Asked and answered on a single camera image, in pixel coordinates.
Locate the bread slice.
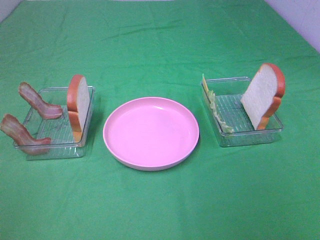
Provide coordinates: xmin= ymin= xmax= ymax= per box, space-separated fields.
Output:
xmin=67 ymin=74 xmax=90 ymax=143
xmin=240 ymin=63 xmax=286 ymax=130

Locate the green lettuce leaf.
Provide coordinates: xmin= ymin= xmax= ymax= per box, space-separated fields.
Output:
xmin=207 ymin=90 xmax=234 ymax=133

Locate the bacon strip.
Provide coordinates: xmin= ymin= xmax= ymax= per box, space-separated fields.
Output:
xmin=0 ymin=113 xmax=51 ymax=146
xmin=18 ymin=82 xmax=63 ymax=119

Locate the clear plastic tray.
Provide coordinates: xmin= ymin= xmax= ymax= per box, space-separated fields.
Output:
xmin=201 ymin=76 xmax=284 ymax=147
xmin=13 ymin=86 xmax=96 ymax=160

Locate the green tablecloth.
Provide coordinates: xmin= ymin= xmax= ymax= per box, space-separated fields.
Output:
xmin=0 ymin=0 xmax=320 ymax=240

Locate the right clear plastic tray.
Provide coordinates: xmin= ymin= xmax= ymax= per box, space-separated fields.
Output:
xmin=201 ymin=76 xmax=284 ymax=147

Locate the yellow cheese slice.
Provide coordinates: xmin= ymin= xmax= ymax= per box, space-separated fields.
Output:
xmin=202 ymin=74 xmax=209 ymax=95

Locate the left clear plastic tray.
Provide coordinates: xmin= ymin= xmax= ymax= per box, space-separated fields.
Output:
xmin=13 ymin=86 xmax=96 ymax=160

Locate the pink round plate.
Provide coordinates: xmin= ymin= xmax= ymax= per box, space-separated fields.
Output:
xmin=102 ymin=97 xmax=200 ymax=171

